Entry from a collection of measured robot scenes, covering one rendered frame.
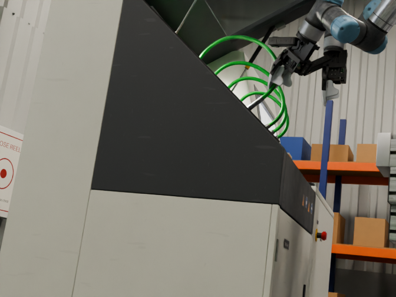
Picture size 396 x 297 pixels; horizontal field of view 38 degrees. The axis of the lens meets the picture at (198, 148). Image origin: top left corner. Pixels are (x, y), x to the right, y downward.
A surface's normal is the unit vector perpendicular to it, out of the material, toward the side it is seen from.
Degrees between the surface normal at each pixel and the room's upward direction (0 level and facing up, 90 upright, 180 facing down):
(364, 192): 90
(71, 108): 90
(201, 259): 90
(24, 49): 90
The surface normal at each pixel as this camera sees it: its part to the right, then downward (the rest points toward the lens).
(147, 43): -0.31, -0.26
